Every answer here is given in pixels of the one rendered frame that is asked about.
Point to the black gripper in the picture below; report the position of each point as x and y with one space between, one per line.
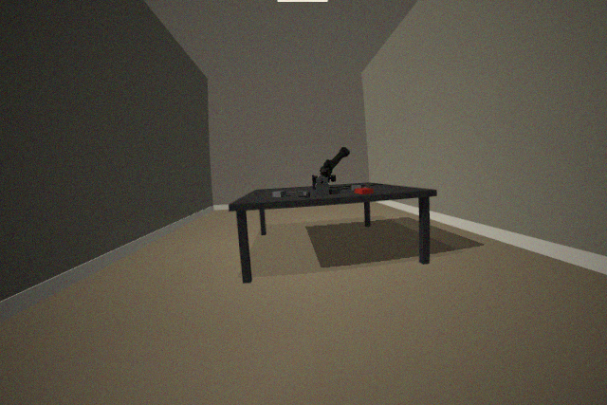
333 178

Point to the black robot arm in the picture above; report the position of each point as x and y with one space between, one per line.
329 165

